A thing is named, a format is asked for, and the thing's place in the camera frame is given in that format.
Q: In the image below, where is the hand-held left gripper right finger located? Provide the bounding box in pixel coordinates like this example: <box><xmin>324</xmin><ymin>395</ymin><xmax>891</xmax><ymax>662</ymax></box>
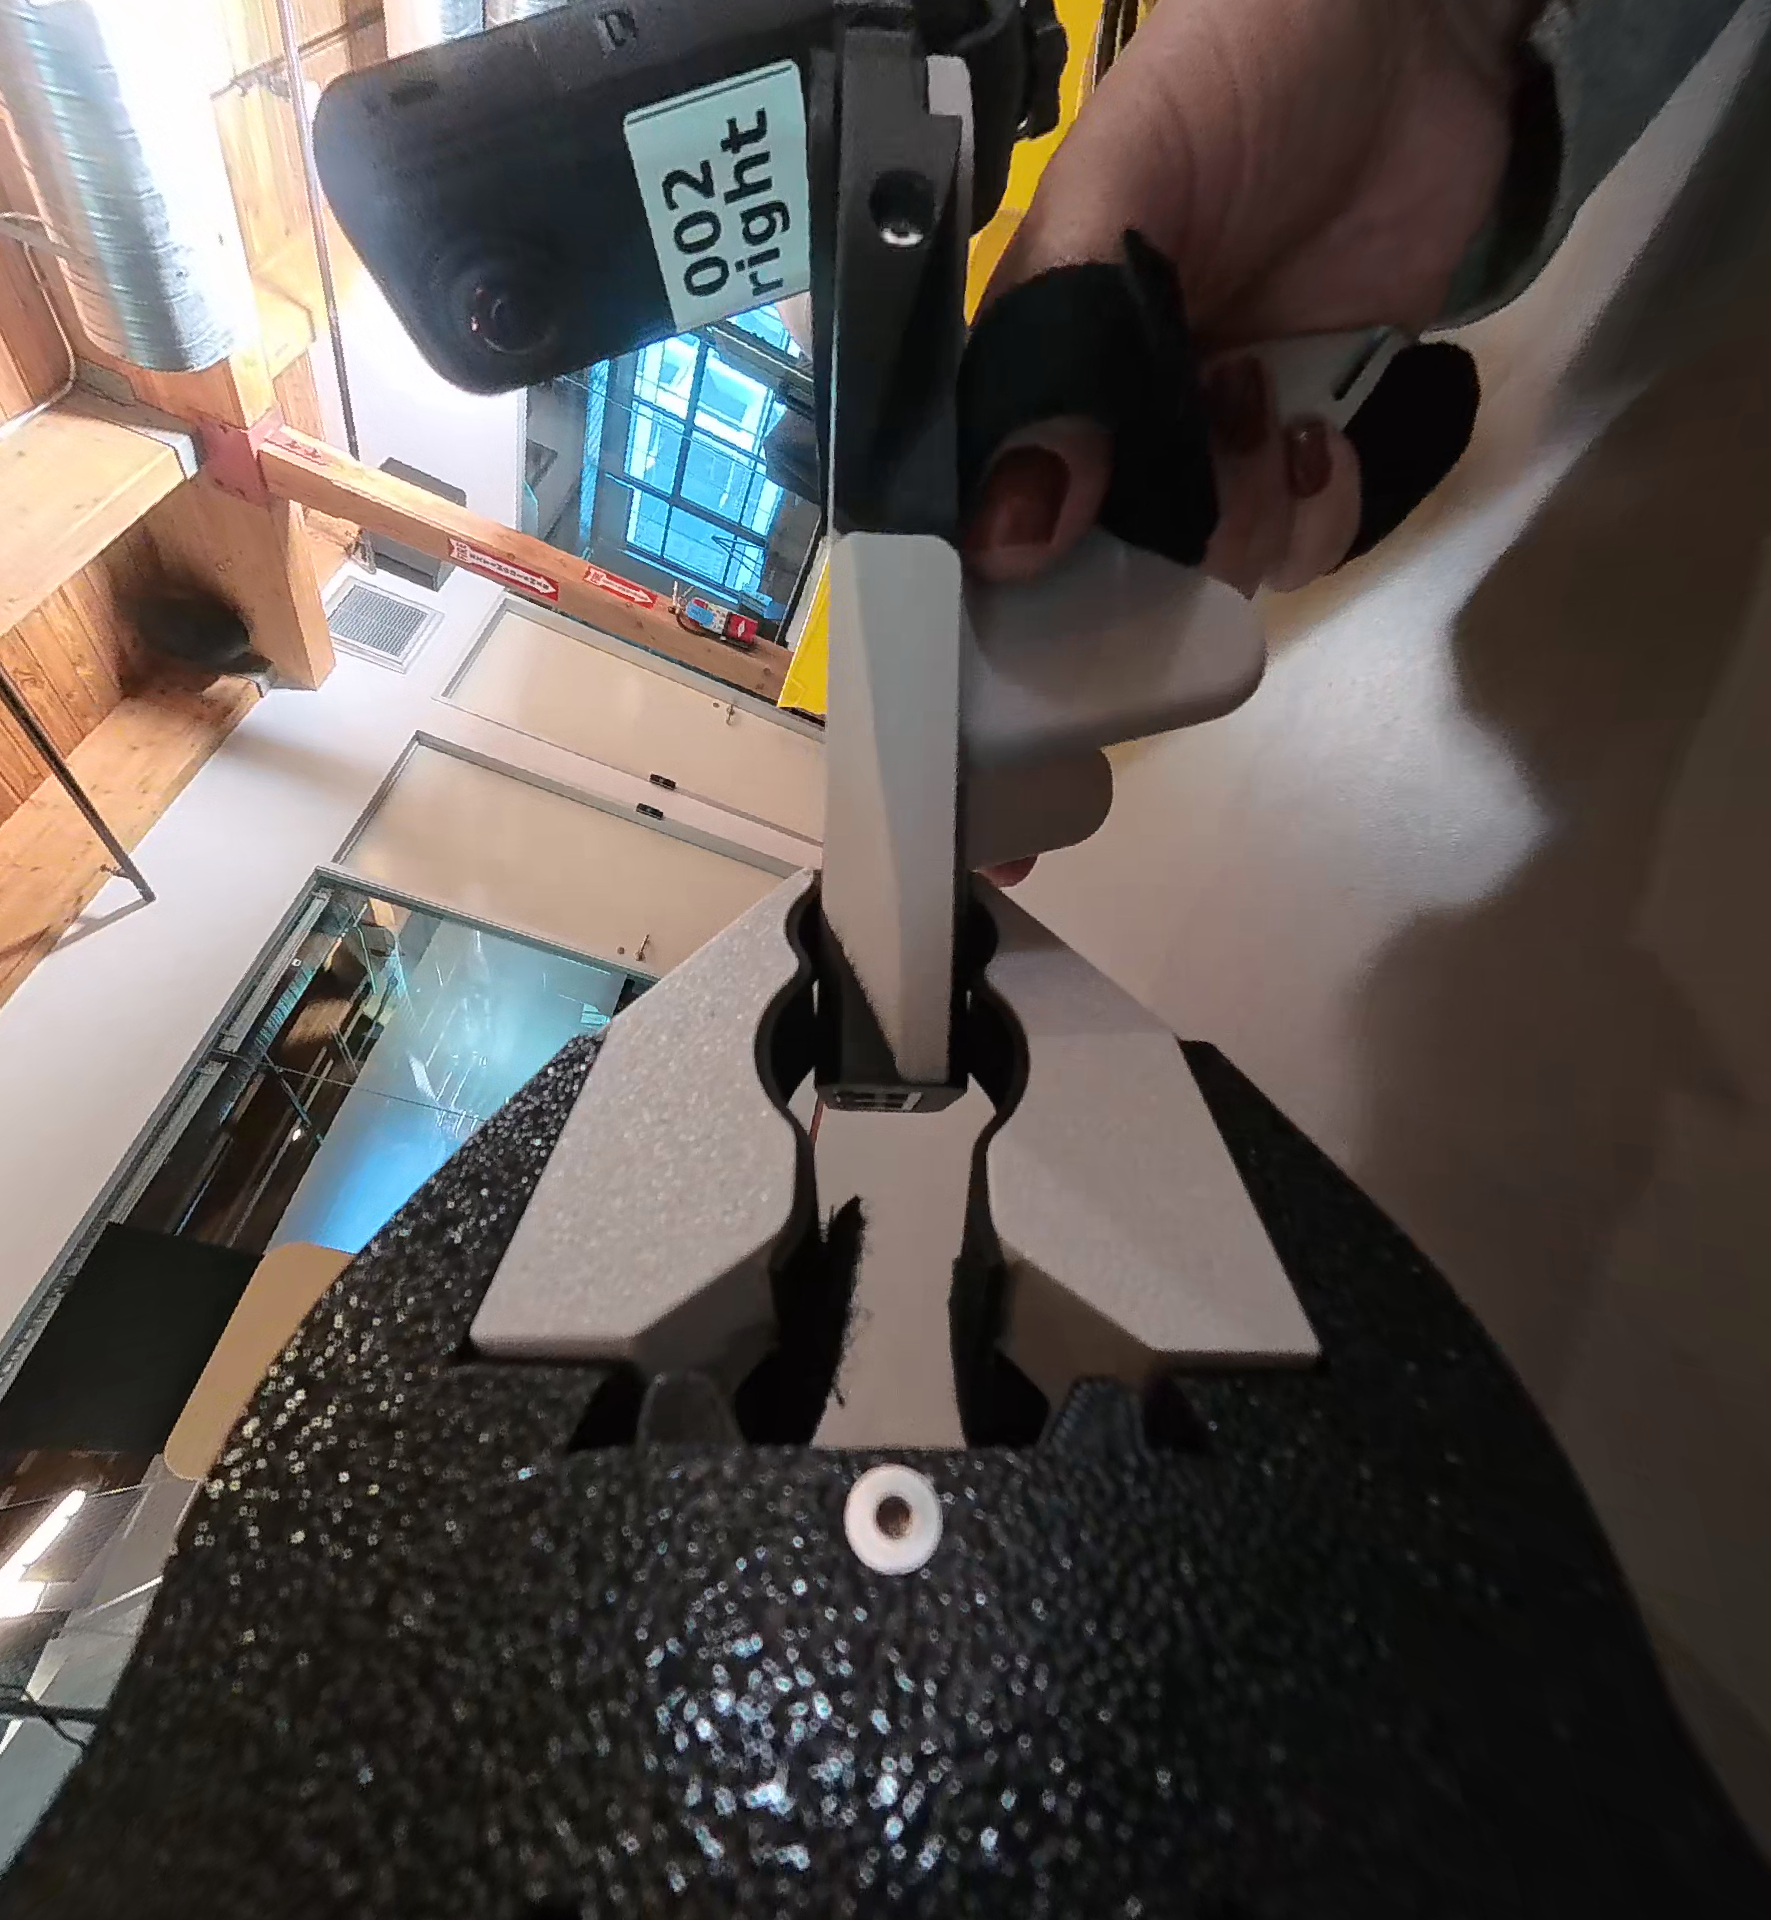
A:
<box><xmin>948</xmin><ymin>882</ymin><xmax>1322</xmax><ymax>1399</ymax></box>

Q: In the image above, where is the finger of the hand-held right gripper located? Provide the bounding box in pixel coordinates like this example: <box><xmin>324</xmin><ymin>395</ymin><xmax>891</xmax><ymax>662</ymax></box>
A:
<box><xmin>820</xmin><ymin>528</ymin><xmax>976</xmax><ymax>1091</ymax></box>

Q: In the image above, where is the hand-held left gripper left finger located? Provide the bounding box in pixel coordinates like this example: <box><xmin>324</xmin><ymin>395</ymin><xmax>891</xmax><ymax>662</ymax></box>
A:
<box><xmin>466</xmin><ymin>867</ymin><xmax>826</xmax><ymax>1378</ymax></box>

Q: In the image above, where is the large yellow plastic bin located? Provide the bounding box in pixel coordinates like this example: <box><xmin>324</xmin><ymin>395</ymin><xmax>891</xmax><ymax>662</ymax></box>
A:
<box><xmin>770</xmin><ymin>0</ymin><xmax>1125</xmax><ymax>728</ymax></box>

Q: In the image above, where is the black ethernet splitter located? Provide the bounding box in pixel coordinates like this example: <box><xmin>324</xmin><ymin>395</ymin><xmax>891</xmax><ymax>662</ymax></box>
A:
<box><xmin>807</xmin><ymin>899</ymin><xmax>970</xmax><ymax>1121</ymax></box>

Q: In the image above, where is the person's right forearm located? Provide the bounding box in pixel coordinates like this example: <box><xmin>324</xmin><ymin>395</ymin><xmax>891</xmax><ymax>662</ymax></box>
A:
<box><xmin>1441</xmin><ymin>0</ymin><xmax>1771</xmax><ymax>326</ymax></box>

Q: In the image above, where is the person's right hand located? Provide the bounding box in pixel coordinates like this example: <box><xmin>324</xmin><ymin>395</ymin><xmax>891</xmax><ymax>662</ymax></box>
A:
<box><xmin>967</xmin><ymin>0</ymin><xmax>1562</xmax><ymax>889</ymax></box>

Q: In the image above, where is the white door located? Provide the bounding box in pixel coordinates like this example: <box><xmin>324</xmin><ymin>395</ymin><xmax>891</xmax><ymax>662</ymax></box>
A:
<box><xmin>334</xmin><ymin>733</ymin><xmax>799</xmax><ymax>907</ymax></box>
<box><xmin>439</xmin><ymin>590</ymin><xmax>830</xmax><ymax>800</ymax></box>

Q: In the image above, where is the wooden post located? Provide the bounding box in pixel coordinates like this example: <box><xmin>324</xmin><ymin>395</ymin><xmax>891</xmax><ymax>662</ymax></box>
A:
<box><xmin>254</xmin><ymin>425</ymin><xmax>799</xmax><ymax>703</ymax></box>

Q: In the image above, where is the silver ventilation duct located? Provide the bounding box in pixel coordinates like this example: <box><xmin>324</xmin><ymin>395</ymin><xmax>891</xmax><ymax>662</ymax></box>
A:
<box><xmin>0</xmin><ymin>0</ymin><xmax>266</xmax><ymax>380</ymax></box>

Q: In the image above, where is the black wall monitor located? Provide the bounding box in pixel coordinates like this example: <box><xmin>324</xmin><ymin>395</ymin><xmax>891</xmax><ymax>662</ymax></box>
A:
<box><xmin>0</xmin><ymin>1219</ymin><xmax>266</xmax><ymax>1462</ymax></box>

